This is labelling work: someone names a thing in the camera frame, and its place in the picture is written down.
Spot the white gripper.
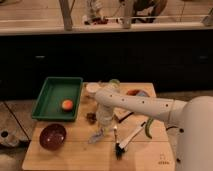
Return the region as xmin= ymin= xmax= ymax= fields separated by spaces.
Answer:
xmin=96 ymin=104 xmax=114 ymax=132

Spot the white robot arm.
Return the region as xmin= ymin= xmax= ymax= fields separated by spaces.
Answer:
xmin=95 ymin=88 xmax=213 ymax=171

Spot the small brown object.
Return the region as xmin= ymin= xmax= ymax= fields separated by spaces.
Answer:
xmin=86 ymin=113 xmax=97 ymax=124

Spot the small white cup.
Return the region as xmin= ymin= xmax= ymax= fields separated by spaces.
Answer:
xmin=86 ymin=83 xmax=101 ymax=96

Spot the green rimmed glass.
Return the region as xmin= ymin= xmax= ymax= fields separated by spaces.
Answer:
xmin=109 ymin=79 xmax=120 ymax=89

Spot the black white brush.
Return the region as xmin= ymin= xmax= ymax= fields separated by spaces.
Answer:
xmin=115 ymin=122 xmax=145 ymax=160

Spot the orange fruit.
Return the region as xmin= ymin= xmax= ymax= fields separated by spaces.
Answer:
xmin=61 ymin=99 xmax=73 ymax=111

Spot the green plastic tray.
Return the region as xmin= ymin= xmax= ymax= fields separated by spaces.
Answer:
xmin=32 ymin=77 xmax=83 ymax=122

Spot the dark red bowl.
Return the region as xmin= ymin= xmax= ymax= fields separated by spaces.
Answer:
xmin=39 ymin=124 xmax=66 ymax=150

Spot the black handled utensil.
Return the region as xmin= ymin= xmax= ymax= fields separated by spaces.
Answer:
xmin=118 ymin=112 xmax=134 ymax=123

